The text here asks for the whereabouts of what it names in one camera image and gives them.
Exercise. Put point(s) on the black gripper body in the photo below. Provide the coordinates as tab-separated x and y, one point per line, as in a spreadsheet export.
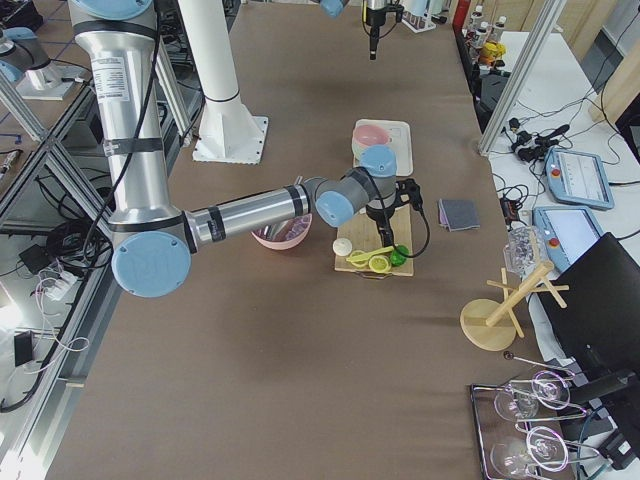
377	215

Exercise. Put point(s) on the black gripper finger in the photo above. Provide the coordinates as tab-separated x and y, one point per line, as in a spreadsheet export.
389	238

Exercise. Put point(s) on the small pink bowl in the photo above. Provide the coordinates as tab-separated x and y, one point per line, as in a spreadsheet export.
368	135

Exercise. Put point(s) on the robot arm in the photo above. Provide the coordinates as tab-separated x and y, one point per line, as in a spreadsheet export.
374	15

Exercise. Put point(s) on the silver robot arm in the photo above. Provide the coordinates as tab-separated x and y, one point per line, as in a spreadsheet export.
153	240

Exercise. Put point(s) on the large pink bowl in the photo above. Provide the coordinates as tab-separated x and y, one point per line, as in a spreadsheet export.
295	236

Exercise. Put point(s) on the green lime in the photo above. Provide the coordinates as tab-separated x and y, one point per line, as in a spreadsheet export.
399	255

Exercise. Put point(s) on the wooden cutting board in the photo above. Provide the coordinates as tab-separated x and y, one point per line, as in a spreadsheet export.
362	232

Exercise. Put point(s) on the half lemon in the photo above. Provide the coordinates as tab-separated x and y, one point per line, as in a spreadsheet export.
379	264

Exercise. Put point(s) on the yellow plastic knife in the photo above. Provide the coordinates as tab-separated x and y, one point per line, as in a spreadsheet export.
383	250

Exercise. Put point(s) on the lemon slice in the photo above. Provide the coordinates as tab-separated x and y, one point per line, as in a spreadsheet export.
358	259

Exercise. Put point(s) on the purple cloth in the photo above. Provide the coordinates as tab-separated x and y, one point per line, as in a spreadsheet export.
443	216

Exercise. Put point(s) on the grey folded cloth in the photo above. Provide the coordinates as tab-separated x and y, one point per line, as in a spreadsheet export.
462	214

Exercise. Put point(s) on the white bunny tray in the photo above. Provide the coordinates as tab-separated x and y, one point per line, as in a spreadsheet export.
400	143

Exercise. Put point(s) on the wooden cup rack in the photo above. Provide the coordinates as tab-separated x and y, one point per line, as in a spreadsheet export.
493	326

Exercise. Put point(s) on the blue teach pendant lower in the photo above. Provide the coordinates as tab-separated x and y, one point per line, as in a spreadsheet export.
568	232

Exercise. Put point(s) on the blue teach pendant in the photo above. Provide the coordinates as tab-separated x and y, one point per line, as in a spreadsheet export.
578	178
568	232

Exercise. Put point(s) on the blue teach pendant upper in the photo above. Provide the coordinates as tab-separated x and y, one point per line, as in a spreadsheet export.
578	178

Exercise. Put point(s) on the black monitor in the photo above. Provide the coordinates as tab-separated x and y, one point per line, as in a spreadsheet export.
599	327

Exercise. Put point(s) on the wine glass upper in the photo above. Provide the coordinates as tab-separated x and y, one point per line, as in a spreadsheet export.
522	399

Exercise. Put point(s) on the wine glass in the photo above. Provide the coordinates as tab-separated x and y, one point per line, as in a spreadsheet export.
539	453
522	399

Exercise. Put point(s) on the metal glass rack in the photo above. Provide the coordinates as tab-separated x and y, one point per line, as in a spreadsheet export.
517	427

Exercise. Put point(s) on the wine glass lower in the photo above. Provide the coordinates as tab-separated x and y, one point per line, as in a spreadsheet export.
539	453

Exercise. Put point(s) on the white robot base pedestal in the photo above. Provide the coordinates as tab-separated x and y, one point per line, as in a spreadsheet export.
228	132

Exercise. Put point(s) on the aluminium frame post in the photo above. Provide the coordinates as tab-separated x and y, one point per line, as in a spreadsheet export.
543	26

